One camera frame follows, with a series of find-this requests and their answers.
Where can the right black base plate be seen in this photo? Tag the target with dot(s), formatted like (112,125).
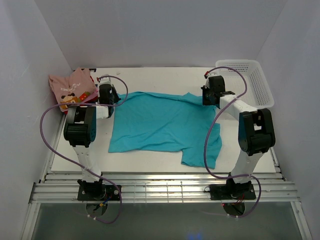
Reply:
(224,192)

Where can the beige folded t-shirt with print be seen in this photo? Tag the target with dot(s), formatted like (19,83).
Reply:
(77,83)

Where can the red folded t-shirt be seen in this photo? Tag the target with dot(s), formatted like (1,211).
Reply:
(70,98)

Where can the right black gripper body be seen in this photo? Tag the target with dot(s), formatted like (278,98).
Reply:
(206,94)

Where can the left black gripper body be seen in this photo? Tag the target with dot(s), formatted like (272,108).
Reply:
(115,98)

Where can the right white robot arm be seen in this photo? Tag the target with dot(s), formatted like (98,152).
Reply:
(255,137)

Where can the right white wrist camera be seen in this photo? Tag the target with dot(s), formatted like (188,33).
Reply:
(210,74)

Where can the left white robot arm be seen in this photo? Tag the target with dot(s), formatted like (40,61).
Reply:
(80,131)

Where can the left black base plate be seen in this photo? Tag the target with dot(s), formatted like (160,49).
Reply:
(113,192)

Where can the white plastic basket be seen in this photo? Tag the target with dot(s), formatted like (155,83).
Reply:
(244,75)

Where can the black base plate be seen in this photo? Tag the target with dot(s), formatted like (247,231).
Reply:
(224,192)
(113,192)

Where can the teal t-shirt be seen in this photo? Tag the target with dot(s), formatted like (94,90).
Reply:
(149,121)

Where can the aluminium rail frame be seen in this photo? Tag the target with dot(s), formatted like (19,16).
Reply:
(162,198)

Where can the pink folded t-shirt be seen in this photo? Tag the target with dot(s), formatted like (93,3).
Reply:
(87,96)

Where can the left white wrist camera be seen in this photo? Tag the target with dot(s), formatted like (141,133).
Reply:
(105,79)

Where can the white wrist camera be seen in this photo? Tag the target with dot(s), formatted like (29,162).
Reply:
(105,79)
(210,74)

